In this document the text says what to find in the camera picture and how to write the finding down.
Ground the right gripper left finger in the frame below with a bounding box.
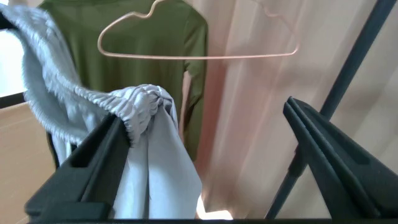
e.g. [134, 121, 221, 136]
[24, 113, 131, 220]

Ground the pink clothes hanger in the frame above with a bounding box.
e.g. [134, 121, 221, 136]
[97, 0, 300, 60]

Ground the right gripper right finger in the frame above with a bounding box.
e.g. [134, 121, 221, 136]
[282, 96, 398, 218]

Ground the green printed shirt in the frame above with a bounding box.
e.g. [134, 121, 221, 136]
[39, 0, 209, 162]

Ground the black clothes rack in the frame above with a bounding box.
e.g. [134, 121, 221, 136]
[264, 0, 398, 220]

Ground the beige curtain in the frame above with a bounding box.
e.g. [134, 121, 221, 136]
[183, 0, 398, 220]

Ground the pale grey garment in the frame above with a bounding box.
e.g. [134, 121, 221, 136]
[0, 4, 203, 220]

